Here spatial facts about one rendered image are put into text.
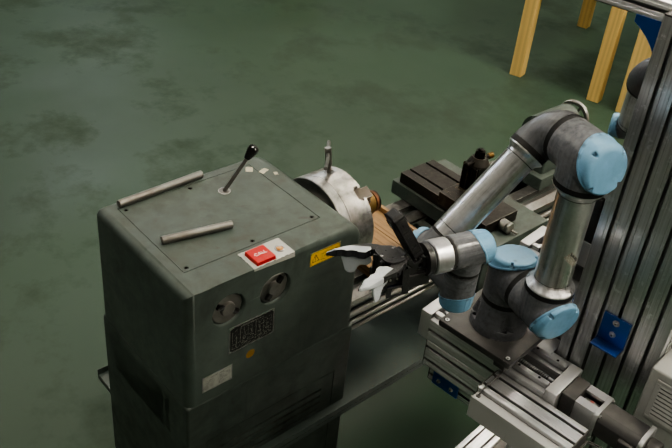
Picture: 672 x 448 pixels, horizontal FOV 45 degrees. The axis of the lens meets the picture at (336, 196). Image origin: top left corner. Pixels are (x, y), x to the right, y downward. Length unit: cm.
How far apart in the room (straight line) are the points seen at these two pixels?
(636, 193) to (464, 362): 65
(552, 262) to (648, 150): 33
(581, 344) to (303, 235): 79
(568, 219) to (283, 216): 85
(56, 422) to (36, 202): 159
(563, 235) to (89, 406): 224
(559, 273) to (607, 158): 32
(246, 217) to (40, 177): 275
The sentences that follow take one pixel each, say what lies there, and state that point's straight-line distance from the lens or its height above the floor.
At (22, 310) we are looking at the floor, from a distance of 402.
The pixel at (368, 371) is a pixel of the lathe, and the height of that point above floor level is 54.
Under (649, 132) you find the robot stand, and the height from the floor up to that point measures 177.
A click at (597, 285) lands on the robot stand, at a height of 133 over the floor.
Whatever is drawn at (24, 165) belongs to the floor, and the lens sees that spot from 507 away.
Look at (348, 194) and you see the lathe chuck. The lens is 252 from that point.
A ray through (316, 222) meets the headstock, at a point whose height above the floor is 125.
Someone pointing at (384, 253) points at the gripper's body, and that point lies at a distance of 166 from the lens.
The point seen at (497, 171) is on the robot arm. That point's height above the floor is 166.
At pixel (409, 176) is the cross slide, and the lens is 313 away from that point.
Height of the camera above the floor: 257
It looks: 33 degrees down
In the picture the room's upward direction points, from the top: 6 degrees clockwise
